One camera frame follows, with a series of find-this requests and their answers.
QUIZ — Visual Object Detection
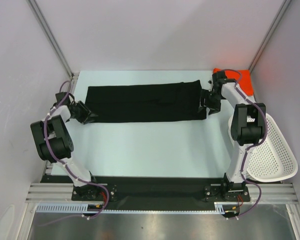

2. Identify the black t-shirt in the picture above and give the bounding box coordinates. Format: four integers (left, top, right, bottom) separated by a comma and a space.
85, 80, 207, 123

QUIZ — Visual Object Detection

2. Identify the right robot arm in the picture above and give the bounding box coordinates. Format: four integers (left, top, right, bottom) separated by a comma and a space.
200, 69, 268, 202

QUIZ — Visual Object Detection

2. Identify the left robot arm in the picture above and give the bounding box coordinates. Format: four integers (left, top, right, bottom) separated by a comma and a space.
30, 92, 101, 201

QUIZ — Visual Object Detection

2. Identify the folded orange t-shirt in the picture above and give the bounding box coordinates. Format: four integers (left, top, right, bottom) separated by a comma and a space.
225, 69, 254, 97

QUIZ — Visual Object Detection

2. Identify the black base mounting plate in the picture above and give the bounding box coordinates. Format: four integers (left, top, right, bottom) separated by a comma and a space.
41, 174, 251, 211

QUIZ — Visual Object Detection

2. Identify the white perforated plastic basket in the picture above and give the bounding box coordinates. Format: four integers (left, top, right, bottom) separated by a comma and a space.
226, 114, 298, 183

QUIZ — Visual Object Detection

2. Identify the white slotted cable duct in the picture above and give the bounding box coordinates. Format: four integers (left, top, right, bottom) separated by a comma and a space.
36, 202, 239, 215

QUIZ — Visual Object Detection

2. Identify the aluminium frame rail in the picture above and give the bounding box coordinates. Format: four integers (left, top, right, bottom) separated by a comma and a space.
25, 183, 298, 204

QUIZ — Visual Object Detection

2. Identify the left aluminium corner post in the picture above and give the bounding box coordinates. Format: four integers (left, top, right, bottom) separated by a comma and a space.
26, 0, 74, 79

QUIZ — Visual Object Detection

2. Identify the aluminium corner post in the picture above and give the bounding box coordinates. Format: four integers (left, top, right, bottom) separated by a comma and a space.
26, 0, 74, 79
248, 0, 294, 73

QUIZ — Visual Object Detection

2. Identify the right aluminium corner post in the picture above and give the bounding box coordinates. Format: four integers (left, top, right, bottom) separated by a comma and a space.
248, 0, 294, 73

